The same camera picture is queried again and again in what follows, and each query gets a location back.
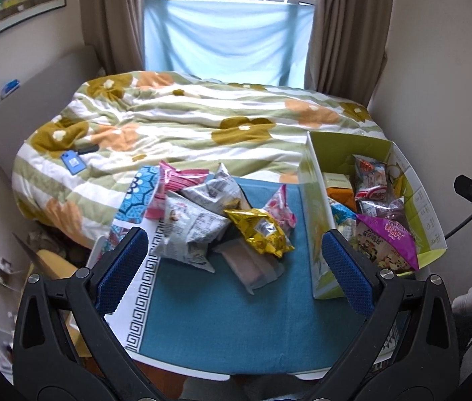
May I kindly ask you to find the green cardboard box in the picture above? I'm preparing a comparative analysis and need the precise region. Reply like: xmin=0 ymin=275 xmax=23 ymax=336
xmin=299 ymin=131 xmax=448 ymax=300

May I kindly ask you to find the pale clear snack packet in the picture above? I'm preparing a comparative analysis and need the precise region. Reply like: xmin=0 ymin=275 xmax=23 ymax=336
xmin=213 ymin=238 xmax=285 ymax=295

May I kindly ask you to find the brown curtain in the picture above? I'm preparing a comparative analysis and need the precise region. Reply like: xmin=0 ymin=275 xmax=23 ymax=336
xmin=305 ymin=0 xmax=388 ymax=108
xmin=79 ymin=0 xmax=147 ymax=77

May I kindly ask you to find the floral striped blanket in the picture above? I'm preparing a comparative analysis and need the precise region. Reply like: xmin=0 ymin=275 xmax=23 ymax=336
xmin=12 ymin=70 xmax=387 ymax=252

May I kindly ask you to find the yellow chair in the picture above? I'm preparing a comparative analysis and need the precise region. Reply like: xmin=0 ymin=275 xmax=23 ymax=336
xmin=31 ymin=250 xmax=95 ymax=359

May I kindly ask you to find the white printed snack packet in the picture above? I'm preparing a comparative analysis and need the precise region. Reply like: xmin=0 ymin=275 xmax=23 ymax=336
xmin=152 ymin=191 xmax=231 ymax=275

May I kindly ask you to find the green white snack packet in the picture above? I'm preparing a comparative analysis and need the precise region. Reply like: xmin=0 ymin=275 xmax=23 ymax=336
xmin=324 ymin=172 xmax=354 ymax=189

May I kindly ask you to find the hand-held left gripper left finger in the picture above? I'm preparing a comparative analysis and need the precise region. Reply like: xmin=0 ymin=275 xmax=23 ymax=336
xmin=12 ymin=226 xmax=150 ymax=401

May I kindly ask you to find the blue patterned snack packet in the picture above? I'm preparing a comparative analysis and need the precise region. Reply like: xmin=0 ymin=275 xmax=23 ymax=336
xmin=112 ymin=166 xmax=161 ymax=235

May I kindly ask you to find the gold snack packet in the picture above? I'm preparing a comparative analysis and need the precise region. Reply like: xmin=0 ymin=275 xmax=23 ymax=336
xmin=224 ymin=208 xmax=296 ymax=259

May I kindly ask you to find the light blue cloth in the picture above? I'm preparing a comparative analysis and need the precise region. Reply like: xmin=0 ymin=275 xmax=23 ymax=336
xmin=143 ymin=0 xmax=314 ymax=89

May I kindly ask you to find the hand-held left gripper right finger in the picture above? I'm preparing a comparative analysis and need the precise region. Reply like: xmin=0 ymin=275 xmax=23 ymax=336
xmin=322 ymin=230 xmax=460 ymax=401

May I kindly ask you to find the blue patterned table mat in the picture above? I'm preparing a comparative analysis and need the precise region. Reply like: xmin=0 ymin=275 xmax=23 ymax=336
xmin=106 ymin=177 xmax=412 ymax=375

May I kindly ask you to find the pink striped snack packet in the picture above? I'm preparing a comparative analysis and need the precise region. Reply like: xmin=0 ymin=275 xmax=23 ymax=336
xmin=148 ymin=161 xmax=210 ymax=220

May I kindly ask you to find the pink white snack packet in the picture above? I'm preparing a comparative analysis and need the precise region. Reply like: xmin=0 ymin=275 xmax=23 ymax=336
xmin=264 ymin=184 xmax=298 ymax=240

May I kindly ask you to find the orange snack packet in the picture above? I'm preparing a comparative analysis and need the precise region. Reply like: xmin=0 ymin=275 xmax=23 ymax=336
xmin=327 ymin=187 xmax=358 ymax=212

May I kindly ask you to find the white wall socket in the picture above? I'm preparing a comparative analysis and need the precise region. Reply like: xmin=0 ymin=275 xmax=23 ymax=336
xmin=0 ymin=258 xmax=16 ymax=283

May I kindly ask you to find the grey bed headboard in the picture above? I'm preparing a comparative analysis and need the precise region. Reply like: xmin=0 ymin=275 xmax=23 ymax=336
xmin=0 ymin=46 xmax=104 ymax=168

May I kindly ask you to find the grey crinkled snack packet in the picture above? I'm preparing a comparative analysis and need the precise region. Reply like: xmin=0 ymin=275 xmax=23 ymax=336
xmin=180 ymin=163 xmax=254 ymax=215

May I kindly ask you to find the blue phone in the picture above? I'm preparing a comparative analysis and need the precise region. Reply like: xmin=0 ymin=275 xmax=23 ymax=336
xmin=61 ymin=151 xmax=87 ymax=175

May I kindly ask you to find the light blue snack packet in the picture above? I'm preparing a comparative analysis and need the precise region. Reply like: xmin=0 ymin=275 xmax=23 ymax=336
xmin=330 ymin=201 xmax=359 ymax=239

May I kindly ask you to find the purple snack packet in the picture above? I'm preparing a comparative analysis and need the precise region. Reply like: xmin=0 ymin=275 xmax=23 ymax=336
xmin=355 ymin=214 xmax=421 ymax=271

